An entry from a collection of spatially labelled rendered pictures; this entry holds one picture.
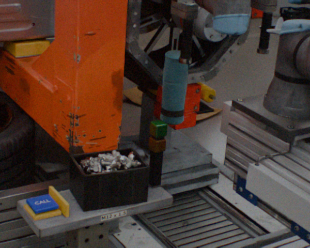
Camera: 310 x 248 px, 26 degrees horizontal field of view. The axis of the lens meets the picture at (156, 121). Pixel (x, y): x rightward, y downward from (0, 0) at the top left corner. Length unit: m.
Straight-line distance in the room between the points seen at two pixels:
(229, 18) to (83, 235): 0.84
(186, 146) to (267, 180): 1.32
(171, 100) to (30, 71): 0.51
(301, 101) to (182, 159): 1.16
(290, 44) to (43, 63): 0.90
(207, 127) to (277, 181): 2.14
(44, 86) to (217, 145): 1.48
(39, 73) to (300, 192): 1.07
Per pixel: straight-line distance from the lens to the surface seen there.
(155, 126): 1.95
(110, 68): 1.98
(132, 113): 3.77
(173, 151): 2.80
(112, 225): 2.51
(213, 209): 2.75
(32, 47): 2.45
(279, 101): 1.68
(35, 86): 2.25
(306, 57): 1.57
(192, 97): 2.58
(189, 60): 2.23
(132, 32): 2.35
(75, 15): 1.90
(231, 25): 1.40
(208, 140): 3.51
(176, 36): 2.59
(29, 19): 2.41
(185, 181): 2.77
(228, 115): 1.84
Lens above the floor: 1.42
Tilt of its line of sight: 23 degrees down
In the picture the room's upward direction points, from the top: 4 degrees clockwise
